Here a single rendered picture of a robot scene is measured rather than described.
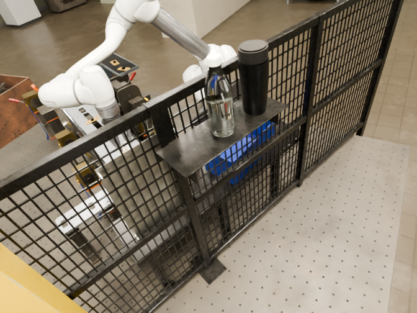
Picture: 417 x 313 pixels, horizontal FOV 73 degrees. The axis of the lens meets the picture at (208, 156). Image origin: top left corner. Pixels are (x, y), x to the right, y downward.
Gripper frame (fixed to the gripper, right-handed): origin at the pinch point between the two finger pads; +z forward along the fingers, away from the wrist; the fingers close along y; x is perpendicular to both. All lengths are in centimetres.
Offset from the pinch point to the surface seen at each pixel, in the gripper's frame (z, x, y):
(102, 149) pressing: 5.0, -16.3, 7.4
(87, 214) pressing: 5.2, 18.4, 29.6
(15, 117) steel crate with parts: 67, -239, 41
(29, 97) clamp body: 0, -102, 21
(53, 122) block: 10, -76, 18
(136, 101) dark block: -7.2, -21.9, -21.0
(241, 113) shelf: -38, 63, -18
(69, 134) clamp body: 1.1, -37.7, 15.8
